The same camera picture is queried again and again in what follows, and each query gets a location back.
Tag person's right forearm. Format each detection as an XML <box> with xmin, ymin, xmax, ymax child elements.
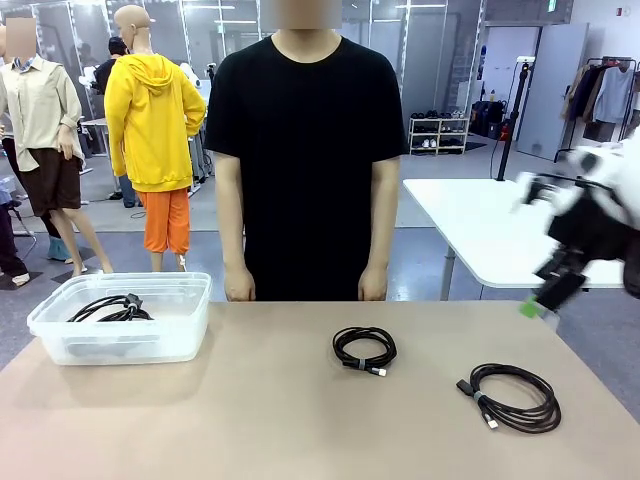
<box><xmin>219</xmin><ymin>199</ymin><xmax>254</xmax><ymax>274</ymax></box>

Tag dark hanging jacket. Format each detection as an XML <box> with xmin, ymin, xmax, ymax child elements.
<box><xmin>569</xmin><ymin>64</ymin><xmax>609</xmax><ymax>124</ymax></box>

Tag black braided USB extension cable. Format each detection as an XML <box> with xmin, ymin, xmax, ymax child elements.
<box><xmin>455</xmin><ymin>363</ymin><xmax>563</xmax><ymax>433</ymax></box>

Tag mannequin in beige shirt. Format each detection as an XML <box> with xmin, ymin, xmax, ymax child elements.
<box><xmin>0</xmin><ymin>24</ymin><xmax>114</xmax><ymax>276</ymax></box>

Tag pale blue hanging shirt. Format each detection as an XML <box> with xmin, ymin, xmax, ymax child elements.
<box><xmin>592</xmin><ymin>66</ymin><xmax>636</xmax><ymax>125</ymax></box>

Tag person's left forearm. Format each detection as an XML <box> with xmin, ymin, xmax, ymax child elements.
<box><xmin>360</xmin><ymin>199</ymin><xmax>394</xmax><ymax>274</ymax></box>

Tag person's right hand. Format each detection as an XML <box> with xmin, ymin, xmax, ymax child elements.
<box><xmin>224</xmin><ymin>267</ymin><xmax>257</xmax><ymax>303</ymax></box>

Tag white table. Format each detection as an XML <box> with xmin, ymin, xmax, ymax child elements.
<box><xmin>402</xmin><ymin>177</ymin><xmax>626</xmax><ymax>301</ymax></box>

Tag black USB cable coil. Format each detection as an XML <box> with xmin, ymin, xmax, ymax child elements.
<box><xmin>332</xmin><ymin>326</ymin><xmax>399</xmax><ymax>379</ymax></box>

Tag black power cord coil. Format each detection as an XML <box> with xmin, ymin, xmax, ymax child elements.
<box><xmin>67</xmin><ymin>293</ymin><xmax>154</xmax><ymax>324</ymax></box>

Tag clear plastic storage container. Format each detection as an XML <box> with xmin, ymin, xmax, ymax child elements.
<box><xmin>27</xmin><ymin>272</ymin><xmax>214</xmax><ymax>367</ymax></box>

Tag beige hanging coat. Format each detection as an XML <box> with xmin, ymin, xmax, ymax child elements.
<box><xmin>562</xmin><ymin>64</ymin><xmax>589</xmax><ymax>122</ymax></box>

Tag light blue shoe cover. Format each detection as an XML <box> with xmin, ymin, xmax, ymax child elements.
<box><xmin>47</xmin><ymin>237</ymin><xmax>74</xmax><ymax>264</ymax></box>

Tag grey partition panel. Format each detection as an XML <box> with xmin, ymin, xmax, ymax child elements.
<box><xmin>514</xmin><ymin>22</ymin><xmax>591</xmax><ymax>161</ymax></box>

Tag black bags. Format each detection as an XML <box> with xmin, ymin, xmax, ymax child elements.
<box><xmin>472</xmin><ymin>99</ymin><xmax>506</xmax><ymax>140</ymax></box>

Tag wooden shoe rack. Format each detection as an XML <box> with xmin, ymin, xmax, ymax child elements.
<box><xmin>408</xmin><ymin>110</ymin><xmax>471</xmax><ymax>156</ymax></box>

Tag person in dark trousers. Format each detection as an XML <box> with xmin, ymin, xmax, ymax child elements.
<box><xmin>0</xmin><ymin>199</ymin><xmax>31</xmax><ymax>289</ymax></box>

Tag black clothes rack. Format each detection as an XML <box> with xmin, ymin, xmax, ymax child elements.
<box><xmin>554</xmin><ymin>55</ymin><xmax>640</xmax><ymax>164</ymax></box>

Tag background person in black top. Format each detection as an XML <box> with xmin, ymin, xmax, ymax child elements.
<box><xmin>92</xmin><ymin>35</ymin><xmax>144</xmax><ymax>209</ymax></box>

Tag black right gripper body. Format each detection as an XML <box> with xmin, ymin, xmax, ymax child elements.
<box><xmin>547</xmin><ymin>192</ymin><xmax>630</xmax><ymax>261</ymax></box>

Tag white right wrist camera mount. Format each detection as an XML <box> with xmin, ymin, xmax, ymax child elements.
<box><xmin>509</xmin><ymin>169</ymin><xmax>569</xmax><ymax>216</ymax></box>

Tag person's left hand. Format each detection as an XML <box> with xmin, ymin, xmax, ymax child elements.
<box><xmin>358</xmin><ymin>267</ymin><xmax>390</xmax><ymax>302</ymax></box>

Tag black camera pole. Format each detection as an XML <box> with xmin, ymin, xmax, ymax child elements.
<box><xmin>494</xmin><ymin>54</ymin><xmax>536</xmax><ymax>182</ymax></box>

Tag person in black T-shirt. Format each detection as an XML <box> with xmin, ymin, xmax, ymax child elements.
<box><xmin>203</xmin><ymin>27</ymin><xmax>409</xmax><ymax>302</ymax></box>

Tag mannequin in yellow hoodie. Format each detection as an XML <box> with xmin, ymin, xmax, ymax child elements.
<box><xmin>103</xmin><ymin>4</ymin><xmax>207</xmax><ymax>274</ymax></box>

